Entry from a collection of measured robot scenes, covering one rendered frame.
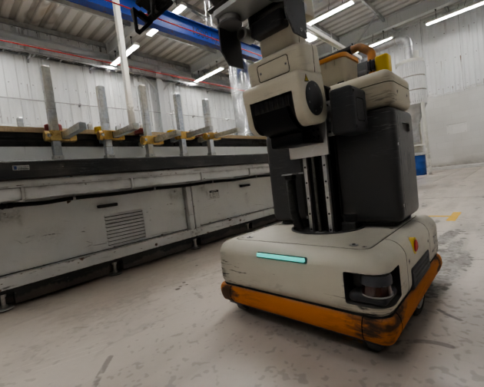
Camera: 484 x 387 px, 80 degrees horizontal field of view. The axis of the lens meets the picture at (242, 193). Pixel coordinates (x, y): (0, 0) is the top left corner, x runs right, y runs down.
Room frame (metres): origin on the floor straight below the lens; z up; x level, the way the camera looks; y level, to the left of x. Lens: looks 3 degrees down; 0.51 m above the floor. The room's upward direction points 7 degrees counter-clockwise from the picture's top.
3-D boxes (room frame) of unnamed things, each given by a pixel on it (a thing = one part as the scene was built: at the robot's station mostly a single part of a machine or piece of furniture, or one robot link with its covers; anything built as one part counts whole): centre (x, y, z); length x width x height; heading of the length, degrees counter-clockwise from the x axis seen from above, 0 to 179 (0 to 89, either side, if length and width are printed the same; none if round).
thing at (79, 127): (1.43, 0.81, 0.82); 0.43 x 0.03 x 0.04; 47
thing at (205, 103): (2.16, 0.19, 0.88); 0.04 x 0.04 x 0.48; 47
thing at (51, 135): (1.45, 0.86, 0.82); 0.14 x 0.06 x 0.05; 137
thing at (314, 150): (0.97, -0.25, 0.68); 0.28 x 0.27 x 0.25; 46
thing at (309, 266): (1.13, -0.32, 0.16); 0.67 x 0.64 x 0.25; 136
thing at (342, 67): (1.21, -0.40, 0.87); 0.23 x 0.15 x 0.11; 46
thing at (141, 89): (1.80, 0.53, 0.90); 0.04 x 0.04 x 0.48; 47
